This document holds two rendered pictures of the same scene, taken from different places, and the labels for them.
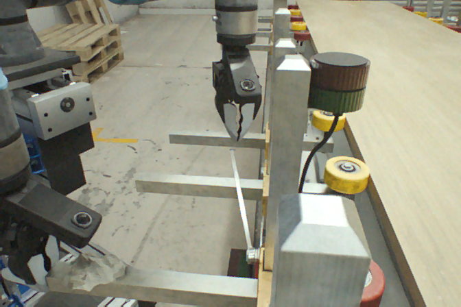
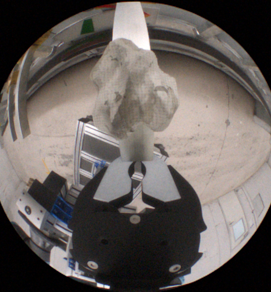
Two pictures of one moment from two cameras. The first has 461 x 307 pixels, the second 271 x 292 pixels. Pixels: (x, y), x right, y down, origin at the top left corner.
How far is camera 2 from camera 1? 0.52 m
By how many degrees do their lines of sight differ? 60
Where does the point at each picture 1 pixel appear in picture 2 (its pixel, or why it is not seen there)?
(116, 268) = (126, 46)
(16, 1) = (31, 246)
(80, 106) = (24, 201)
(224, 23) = not seen: outside the picture
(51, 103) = (33, 220)
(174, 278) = (126, 10)
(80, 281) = (171, 93)
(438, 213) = not seen: outside the picture
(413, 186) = not seen: outside the picture
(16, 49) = (38, 238)
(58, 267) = (133, 152)
